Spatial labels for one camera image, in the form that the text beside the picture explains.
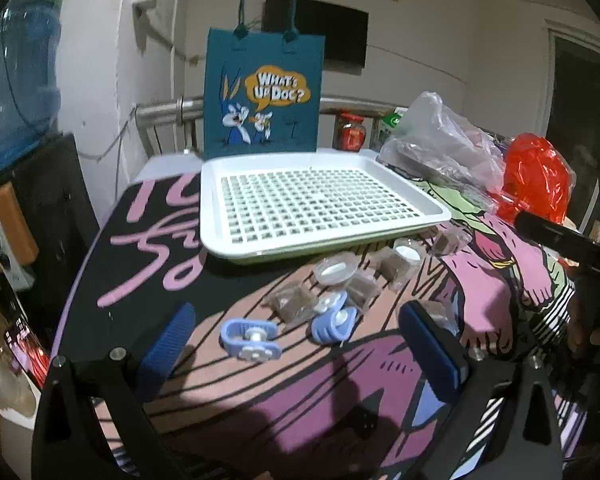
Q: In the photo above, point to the smartphone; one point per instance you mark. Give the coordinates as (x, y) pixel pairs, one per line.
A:
(30, 355)

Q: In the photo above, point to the white wall fixture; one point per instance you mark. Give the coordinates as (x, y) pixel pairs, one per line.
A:
(147, 5)

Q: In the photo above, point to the beige rounded object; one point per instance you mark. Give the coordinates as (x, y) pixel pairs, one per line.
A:
(7, 390)

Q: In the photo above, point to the red jar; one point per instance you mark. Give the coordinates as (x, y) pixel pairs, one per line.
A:
(350, 132)

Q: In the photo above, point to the blue cartoon tote bag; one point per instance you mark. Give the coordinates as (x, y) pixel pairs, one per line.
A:
(262, 95)

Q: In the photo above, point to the orange wooden box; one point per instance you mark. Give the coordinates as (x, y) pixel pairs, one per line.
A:
(0, 205)

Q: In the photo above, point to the white power outlet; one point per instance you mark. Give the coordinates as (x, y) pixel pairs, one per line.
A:
(7, 255)

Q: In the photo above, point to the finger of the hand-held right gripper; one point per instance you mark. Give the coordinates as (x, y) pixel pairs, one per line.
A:
(545, 230)

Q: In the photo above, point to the blue water jug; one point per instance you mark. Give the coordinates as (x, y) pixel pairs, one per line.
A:
(15, 85)

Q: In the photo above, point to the black cabinet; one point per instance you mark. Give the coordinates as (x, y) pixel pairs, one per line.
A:
(55, 240)

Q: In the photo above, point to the dark window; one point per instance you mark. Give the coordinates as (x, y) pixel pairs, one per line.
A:
(580, 95)

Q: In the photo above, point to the black wall television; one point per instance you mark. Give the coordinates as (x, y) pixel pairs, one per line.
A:
(315, 30)

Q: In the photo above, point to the printed blanket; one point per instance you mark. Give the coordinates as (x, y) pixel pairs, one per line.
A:
(280, 410)

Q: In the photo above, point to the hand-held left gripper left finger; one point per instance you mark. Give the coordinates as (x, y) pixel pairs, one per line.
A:
(167, 350)

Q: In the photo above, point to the blue plastic clip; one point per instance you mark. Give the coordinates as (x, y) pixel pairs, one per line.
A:
(332, 322)
(247, 340)

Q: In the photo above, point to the red plastic bag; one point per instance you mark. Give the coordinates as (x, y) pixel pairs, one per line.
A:
(535, 180)

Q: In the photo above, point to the clear plastic bag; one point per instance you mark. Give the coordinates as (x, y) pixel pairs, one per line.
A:
(440, 145)

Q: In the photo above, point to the metal rail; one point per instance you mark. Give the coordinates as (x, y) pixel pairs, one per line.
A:
(165, 110)

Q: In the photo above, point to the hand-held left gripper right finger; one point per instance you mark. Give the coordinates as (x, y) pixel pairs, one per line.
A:
(430, 350)

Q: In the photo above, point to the white perforated plastic tray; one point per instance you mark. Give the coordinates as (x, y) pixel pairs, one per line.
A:
(325, 205)

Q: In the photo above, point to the person's right hand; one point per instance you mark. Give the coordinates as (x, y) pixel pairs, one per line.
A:
(592, 320)

